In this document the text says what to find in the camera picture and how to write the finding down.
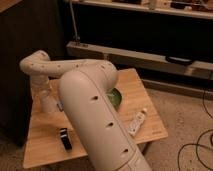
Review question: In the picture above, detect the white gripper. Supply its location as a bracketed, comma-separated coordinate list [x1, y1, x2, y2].
[31, 75, 54, 103]

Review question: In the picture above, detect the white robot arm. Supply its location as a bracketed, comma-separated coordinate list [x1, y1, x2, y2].
[19, 50, 151, 171]

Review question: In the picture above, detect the small wooden table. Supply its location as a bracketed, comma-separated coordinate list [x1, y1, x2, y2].
[23, 68, 168, 169]

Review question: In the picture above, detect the metal pole stand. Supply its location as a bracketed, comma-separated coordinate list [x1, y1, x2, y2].
[69, 0, 87, 47]

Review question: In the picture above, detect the dark curtain panel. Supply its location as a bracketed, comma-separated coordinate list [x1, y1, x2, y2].
[0, 0, 65, 146]

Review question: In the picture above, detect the green bowl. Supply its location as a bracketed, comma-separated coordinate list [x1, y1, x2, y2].
[108, 88, 122, 109]

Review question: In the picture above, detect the white remote controller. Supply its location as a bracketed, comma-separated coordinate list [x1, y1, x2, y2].
[128, 108, 147, 137]

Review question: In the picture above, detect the long low wooden bench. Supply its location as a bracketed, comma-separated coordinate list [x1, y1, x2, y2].
[67, 41, 213, 80]

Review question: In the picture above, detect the upper wooden shelf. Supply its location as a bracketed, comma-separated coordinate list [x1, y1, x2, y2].
[63, 0, 213, 20]

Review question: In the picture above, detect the black handle on bench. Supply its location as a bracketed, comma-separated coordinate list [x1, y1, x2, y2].
[165, 56, 195, 66]

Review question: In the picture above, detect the black floor cable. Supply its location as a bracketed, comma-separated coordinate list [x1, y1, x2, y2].
[177, 71, 213, 171]

